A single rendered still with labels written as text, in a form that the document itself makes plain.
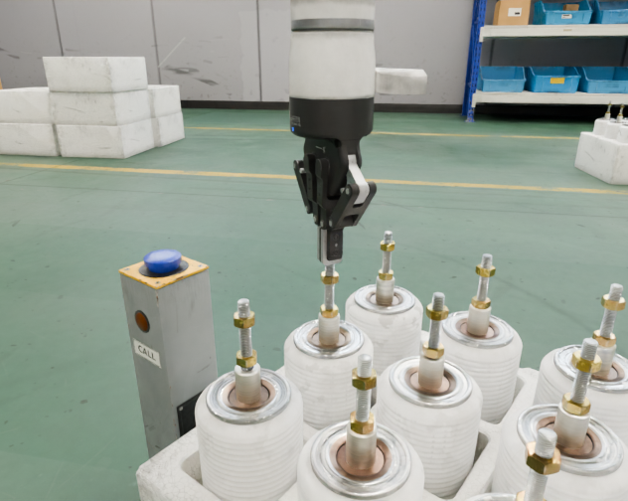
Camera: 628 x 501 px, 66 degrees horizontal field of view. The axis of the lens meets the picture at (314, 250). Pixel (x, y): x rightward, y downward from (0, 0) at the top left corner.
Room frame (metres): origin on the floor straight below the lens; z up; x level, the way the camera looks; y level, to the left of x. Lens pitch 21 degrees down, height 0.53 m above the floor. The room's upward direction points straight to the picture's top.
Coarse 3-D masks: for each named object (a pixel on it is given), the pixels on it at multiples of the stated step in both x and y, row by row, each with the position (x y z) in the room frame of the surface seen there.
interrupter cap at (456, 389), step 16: (400, 368) 0.39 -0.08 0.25; (416, 368) 0.40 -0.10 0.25; (448, 368) 0.39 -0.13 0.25; (400, 384) 0.37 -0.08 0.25; (416, 384) 0.37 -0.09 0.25; (448, 384) 0.37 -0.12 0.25; (464, 384) 0.37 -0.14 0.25; (416, 400) 0.35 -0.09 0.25; (432, 400) 0.35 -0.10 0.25; (448, 400) 0.35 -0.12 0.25; (464, 400) 0.35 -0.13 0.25
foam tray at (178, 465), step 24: (528, 384) 0.47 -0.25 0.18; (192, 432) 0.39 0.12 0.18; (312, 432) 0.39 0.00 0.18; (480, 432) 0.39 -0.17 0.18; (168, 456) 0.36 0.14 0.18; (192, 456) 0.36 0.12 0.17; (480, 456) 0.36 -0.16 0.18; (144, 480) 0.33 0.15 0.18; (168, 480) 0.33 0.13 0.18; (192, 480) 0.33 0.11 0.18; (480, 480) 0.33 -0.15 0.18
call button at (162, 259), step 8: (144, 256) 0.49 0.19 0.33; (152, 256) 0.49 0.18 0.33; (160, 256) 0.49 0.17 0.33; (168, 256) 0.49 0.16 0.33; (176, 256) 0.49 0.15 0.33; (144, 264) 0.49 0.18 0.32; (152, 264) 0.48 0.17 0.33; (160, 264) 0.48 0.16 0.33; (168, 264) 0.48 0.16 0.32; (176, 264) 0.49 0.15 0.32; (160, 272) 0.48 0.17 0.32
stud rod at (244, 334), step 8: (240, 304) 0.35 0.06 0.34; (248, 304) 0.36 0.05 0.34; (240, 312) 0.35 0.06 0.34; (248, 312) 0.36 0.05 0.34; (240, 328) 0.35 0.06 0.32; (248, 328) 0.35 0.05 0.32; (240, 336) 0.35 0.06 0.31; (248, 336) 0.35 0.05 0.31; (240, 344) 0.35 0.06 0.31; (248, 344) 0.35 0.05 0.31; (240, 352) 0.36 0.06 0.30; (248, 352) 0.35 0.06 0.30; (248, 368) 0.35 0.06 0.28
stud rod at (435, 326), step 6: (438, 294) 0.38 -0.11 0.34; (432, 300) 0.38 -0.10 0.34; (438, 300) 0.37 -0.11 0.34; (432, 306) 0.38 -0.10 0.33; (438, 306) 0.37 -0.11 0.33; (432, 324) 0.37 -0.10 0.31; (438, 324) 0.37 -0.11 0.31; (432, 330) 0.37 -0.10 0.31; (438, 330) 0.37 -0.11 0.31; (432, 336) 0.37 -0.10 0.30; (438, 336) 0.37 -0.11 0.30; (432, 342) 0.37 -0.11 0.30; (438, 342) 0.37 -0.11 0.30
